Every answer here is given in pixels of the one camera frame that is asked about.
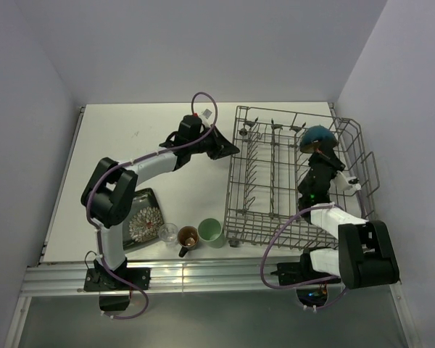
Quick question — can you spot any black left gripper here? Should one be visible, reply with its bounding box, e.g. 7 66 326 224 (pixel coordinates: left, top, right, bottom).
188 124 238 160

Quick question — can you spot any blue bowl with tan interior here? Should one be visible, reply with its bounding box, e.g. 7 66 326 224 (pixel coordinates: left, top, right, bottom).
299 125 338 154

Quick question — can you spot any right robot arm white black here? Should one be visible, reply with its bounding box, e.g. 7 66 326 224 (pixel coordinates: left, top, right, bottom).
298 140 399 289

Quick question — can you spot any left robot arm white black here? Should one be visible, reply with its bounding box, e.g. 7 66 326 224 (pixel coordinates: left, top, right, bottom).
80 114 240 289

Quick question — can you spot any light green cup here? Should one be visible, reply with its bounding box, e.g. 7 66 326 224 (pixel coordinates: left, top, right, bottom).
198 218 225 249

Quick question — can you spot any dark brown mug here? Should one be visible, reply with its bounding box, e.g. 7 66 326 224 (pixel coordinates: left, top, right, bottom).
177 226 199 258

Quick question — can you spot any clear drinking glass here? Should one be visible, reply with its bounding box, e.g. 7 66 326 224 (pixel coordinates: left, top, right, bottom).
158 223 178 247

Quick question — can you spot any black square floral plate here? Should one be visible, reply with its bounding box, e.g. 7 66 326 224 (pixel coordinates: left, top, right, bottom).
123 188 164 251

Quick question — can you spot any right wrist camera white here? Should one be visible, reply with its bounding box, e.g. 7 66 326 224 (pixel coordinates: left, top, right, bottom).
333 171 362 192

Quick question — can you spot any grey wire dish rack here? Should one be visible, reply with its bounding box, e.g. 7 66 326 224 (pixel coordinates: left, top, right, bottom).
223 106 380 246

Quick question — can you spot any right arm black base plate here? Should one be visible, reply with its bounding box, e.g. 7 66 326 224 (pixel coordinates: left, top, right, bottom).
270 253 344 305

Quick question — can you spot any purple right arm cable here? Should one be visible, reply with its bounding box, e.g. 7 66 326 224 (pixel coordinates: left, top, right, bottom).
260 204 349 311

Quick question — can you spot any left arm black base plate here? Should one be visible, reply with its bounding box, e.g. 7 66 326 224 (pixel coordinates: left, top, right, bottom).
83 267 152 312

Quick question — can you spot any aluminium rail frame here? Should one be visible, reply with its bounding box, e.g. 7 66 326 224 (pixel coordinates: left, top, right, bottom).
3 104 421 348

